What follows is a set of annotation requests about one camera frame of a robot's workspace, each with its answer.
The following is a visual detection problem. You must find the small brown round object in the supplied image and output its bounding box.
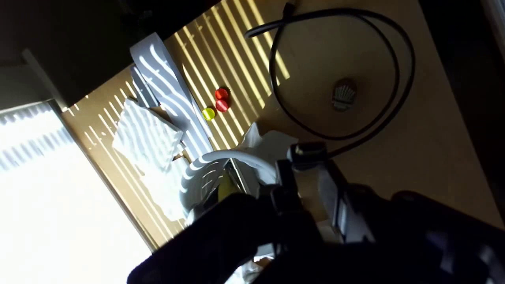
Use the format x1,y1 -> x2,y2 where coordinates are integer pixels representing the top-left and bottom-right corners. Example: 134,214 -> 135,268
329,77 -> 359,113

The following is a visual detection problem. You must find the dark small box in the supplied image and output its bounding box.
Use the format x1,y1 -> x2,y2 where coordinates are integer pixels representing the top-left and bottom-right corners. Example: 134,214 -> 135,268
222,156 -> 265,202

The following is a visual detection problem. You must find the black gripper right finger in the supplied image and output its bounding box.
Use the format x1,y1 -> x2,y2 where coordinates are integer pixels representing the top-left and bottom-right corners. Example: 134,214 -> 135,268
314,156 -> 505,284

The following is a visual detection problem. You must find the white bowl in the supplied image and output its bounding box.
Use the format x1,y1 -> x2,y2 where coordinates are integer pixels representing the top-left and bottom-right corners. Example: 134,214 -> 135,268
179,148 -> 280,225

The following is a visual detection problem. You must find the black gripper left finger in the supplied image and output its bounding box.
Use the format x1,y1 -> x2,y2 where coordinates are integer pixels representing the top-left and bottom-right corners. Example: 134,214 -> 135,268
124,156 -> 323,284

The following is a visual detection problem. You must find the black USB cable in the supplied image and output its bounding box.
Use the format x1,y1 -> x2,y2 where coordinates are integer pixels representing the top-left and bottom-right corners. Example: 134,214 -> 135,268
243,1 -> 416,170

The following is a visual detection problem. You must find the white folded napkin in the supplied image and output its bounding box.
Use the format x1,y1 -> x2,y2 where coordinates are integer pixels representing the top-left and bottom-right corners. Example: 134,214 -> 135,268
110,98 -> 186,176

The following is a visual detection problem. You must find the wooden table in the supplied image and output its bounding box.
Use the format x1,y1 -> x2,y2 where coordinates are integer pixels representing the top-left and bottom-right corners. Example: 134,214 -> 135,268
61,0 -> 505,249

